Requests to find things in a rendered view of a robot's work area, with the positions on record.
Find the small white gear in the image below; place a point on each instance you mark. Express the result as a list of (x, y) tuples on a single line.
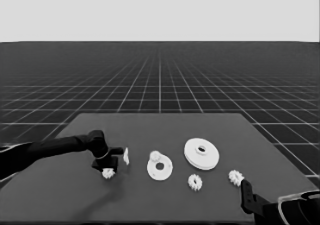
[(158, 157), (111, 174), (198, 183), (232, 175)]

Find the large thick white disc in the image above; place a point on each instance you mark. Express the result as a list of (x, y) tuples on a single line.
[(211, 156)]

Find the small thin white T-piece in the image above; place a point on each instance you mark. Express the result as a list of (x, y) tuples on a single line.
[(126, 156)]

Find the white round carrier with pins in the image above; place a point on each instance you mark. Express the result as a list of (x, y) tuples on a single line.
[(153, 172)]

